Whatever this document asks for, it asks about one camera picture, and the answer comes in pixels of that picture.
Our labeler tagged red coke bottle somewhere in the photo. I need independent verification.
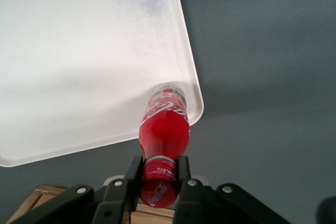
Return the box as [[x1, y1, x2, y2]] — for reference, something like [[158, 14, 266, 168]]
[[138, 83, 191, 208]]

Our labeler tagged cream rectangular tray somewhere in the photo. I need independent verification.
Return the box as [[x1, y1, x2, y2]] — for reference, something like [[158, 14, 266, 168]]
[[0, 0, 205, 168]]

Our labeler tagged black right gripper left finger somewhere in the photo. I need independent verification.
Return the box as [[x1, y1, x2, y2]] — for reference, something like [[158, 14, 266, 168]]
[[10, 155, 144, 224]]

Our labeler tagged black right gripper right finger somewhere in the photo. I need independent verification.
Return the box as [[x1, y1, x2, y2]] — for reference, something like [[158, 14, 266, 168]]
[[174, 156, 292, 224]]

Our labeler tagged wooden cutting board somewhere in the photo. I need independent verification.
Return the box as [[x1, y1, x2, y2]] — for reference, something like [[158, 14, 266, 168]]
[[5, 184, 176, 224]]

